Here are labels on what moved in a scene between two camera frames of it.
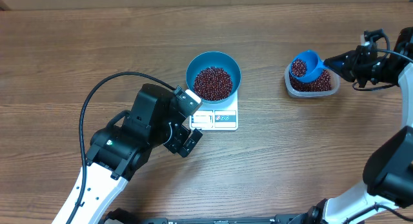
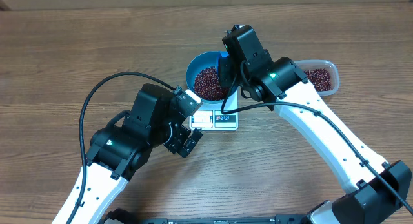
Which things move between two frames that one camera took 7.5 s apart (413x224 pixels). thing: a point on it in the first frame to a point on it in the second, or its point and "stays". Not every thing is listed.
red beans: x=322 y=84 stays
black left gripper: x=177 y=143 stays
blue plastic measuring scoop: x=315 y=66 to x=224 y=54
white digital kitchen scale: x=222 y=116 stays
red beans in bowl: x=213 y=84 stays
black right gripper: x=352 y=60 to x=229 y=78
